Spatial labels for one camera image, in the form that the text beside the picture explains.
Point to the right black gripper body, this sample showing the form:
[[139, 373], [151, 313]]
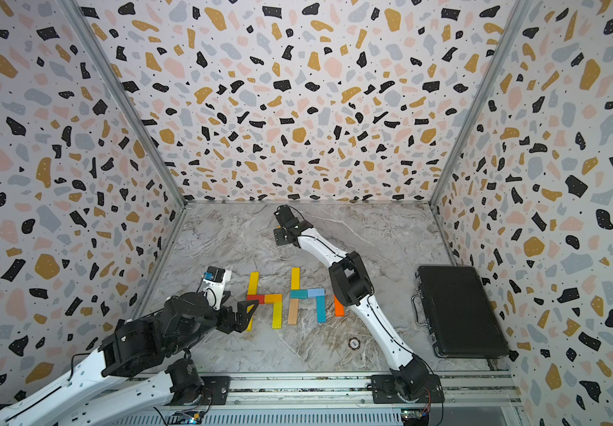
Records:
[[280, 235]]

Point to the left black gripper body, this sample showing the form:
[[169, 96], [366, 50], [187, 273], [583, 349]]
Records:
[[226, 322]]

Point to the long yellow block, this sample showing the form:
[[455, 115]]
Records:
[[249, 316], [253, 284]]

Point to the red block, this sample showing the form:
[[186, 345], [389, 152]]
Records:
[[259, 298]]

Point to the lime yellow block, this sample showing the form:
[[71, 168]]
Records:
[[277, 315]]

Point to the small amber block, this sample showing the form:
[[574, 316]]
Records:
[[273, 299]]

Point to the teal short block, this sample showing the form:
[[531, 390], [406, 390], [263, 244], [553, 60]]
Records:
[[299, 294]]

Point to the tan wooden block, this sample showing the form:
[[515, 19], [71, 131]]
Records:
[[293, 314]]

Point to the light blue block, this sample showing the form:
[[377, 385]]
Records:
[[314, 293]]

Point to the teal long block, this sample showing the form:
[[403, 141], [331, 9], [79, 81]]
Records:
[[321, 314]]

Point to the orange block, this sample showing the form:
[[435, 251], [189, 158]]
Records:
[[339, 310]]

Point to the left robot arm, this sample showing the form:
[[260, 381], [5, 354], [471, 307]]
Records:
[[144, 364]]

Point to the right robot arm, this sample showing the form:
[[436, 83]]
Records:
[[353, 287]]

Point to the poker chip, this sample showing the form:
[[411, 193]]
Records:
[[354, 343]]

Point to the black case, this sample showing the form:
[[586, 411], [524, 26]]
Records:
[[458, 315]]

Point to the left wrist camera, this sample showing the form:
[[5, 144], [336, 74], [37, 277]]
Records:
[[213, 285]]

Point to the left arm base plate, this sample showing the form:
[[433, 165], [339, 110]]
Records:
[[212, 391]]

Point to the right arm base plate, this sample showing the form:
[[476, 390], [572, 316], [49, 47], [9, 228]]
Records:
[[384, 391]]

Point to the aluminium rail frame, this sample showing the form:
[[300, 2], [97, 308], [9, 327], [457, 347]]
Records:
[[471, 398]]

